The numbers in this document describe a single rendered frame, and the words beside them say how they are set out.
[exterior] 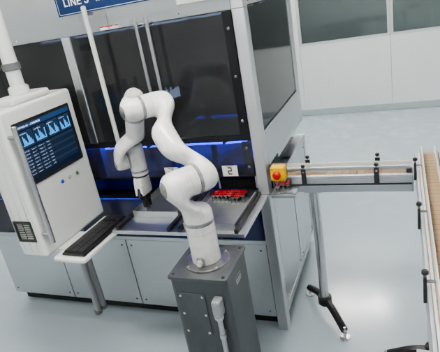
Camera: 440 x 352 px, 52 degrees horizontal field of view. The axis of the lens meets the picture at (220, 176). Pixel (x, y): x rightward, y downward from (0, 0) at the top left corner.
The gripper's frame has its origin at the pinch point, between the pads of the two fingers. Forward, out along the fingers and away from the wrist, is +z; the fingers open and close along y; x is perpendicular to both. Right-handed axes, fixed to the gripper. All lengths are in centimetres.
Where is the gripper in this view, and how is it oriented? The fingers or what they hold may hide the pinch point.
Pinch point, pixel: (147, 202)
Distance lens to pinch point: 239.2
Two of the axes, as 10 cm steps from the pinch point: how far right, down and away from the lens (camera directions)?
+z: 1.6, 9.3, 3.4
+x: 9.3, -0.2, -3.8
